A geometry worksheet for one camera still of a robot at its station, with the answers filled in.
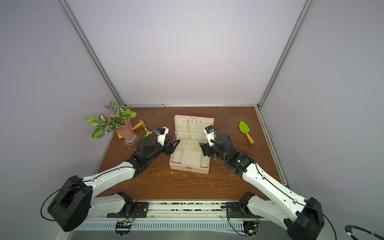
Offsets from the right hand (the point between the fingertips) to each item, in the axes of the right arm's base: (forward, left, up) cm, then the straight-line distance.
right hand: (207, 136), depth 75 cm
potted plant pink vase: (+10, +50, +1) cm, 51 cm away
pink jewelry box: (-3, +10, -15) cm, 18 cm away
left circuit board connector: (-38, +42, -25) cm, 62 cm away
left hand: (+2, +17, -4) cm, 18 cm away
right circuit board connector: (-36, -21, -25) cm, 48 cm away
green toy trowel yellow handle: (+23, -28, -24) cm, 43 cm away
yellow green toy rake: (+16, +42, -21) cm, 49 cm away
